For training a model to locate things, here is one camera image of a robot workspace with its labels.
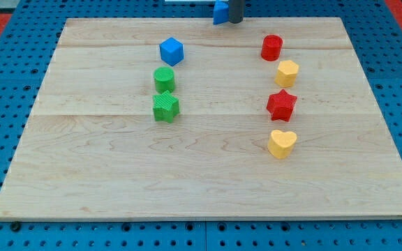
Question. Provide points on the green star block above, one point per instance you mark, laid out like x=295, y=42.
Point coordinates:
x=165, y=107

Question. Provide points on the green cylinder block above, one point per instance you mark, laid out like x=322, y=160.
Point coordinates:
x=164, y=79

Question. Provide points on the wooden board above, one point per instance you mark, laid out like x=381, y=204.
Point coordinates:
x=91, y=150

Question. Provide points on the blue cube block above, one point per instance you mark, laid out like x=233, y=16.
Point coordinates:
x=171, y=51

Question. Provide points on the red star block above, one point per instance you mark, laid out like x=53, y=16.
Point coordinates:
x=281, y=105

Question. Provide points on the yellow heart block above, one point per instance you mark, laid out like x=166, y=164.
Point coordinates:
x=280, y=144

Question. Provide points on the yellow hexagon block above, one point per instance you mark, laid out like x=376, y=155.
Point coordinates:
x=286, y=73

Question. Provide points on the red cylinder block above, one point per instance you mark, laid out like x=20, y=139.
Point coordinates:
x=271, y=47

